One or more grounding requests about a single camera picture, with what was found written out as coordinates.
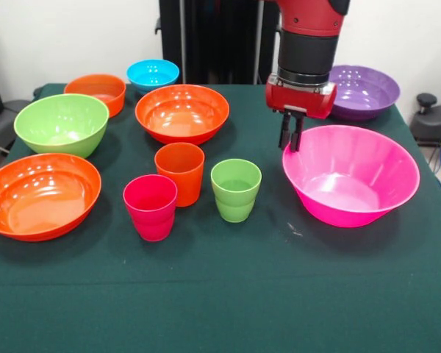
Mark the dark green tablecloth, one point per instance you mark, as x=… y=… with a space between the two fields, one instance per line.
x=220 y=294

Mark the orange cup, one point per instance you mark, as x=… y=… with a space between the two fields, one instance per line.
x=180 y=173

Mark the grey pedestal leg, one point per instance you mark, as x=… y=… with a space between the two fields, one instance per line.
x=433 y=125
x=0 y=132

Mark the small blue bowl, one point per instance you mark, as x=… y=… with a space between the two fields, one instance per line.
x=152 y=75

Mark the large pink bowl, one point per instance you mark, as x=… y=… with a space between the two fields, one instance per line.
x=353 y=198

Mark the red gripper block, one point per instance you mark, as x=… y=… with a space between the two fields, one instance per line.
x=301 y=99

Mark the crimson red cup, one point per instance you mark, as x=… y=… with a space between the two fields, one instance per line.
x=150 y=209

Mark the wide orange bowl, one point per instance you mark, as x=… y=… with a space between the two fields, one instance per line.
x=40 y=202
x=183 y=117

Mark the purple bowl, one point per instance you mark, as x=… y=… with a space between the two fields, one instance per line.
x=367 y=92

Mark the black round knob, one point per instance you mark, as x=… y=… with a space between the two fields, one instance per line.
x=426 y=99

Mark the small deep orange bowl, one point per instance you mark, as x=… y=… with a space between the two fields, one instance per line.
x=103 y=90

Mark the green bowl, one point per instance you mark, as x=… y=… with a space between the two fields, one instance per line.
x=59 y=128

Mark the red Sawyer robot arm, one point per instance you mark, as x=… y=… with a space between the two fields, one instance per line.
x=308 y=48

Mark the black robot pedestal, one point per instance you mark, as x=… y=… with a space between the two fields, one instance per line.
x=213 y=36

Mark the green cup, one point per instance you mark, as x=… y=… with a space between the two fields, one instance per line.
x=236 y=198

